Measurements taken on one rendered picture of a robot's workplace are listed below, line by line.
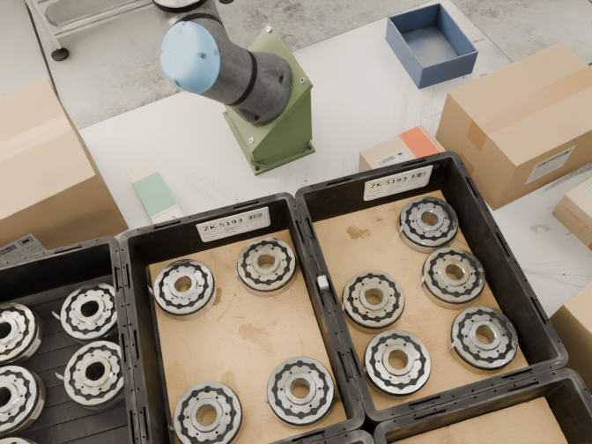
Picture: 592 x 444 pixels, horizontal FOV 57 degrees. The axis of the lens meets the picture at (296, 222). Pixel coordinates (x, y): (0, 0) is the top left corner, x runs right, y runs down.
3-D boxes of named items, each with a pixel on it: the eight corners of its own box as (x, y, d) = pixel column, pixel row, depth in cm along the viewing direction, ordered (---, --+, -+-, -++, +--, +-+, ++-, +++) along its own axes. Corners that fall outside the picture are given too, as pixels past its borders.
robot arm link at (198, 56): (221, 117, 108) (165, 98, 98) (203, 69, 113) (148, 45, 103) (260, 77, 102) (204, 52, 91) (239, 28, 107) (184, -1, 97)
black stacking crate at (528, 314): (296, 225, 103) (293, 191, 93) (442, 188, 106) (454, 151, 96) (364, 439, 83) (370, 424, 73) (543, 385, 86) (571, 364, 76)
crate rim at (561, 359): (292, 196, 95) (292, 188, 93) (453, 156, 98) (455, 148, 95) (368, 428, 74) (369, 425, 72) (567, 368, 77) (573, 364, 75)
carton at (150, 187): (131, 184, 123) (123, 168, 118) (156, 172, 125) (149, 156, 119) (175, 263, 112) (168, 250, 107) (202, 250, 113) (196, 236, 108)
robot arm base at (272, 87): (231, 101, 121) (196, 88, 114) (267, 42, 116) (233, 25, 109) (264, 139, 113) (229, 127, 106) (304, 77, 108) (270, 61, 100)
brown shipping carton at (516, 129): (493, 211, 115) (516, 166, 101) (433, 141, 126) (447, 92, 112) (603, 157, 121) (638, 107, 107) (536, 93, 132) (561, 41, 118)
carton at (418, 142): (387, 211, 116) (390, 192, 110) (358, 173, 122) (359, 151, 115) (447, 181, 119) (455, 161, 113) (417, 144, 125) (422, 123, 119)
